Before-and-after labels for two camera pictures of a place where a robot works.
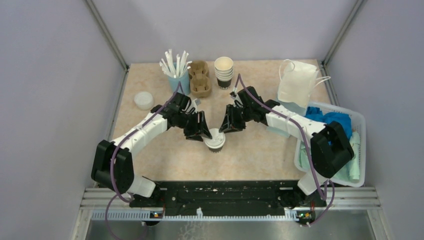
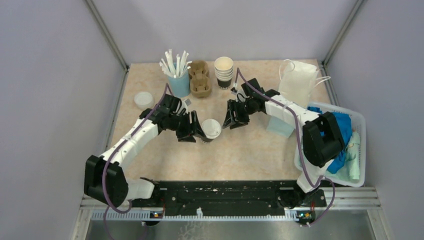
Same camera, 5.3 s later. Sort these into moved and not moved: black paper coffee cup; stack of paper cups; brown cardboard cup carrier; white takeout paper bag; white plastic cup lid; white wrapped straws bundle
Moved: white plastic cup lid; black paper coffee cup
Not moved: stack of paper cups; white wrapped straws bundle; white takeout paper bag; brown cardboard cup carrier
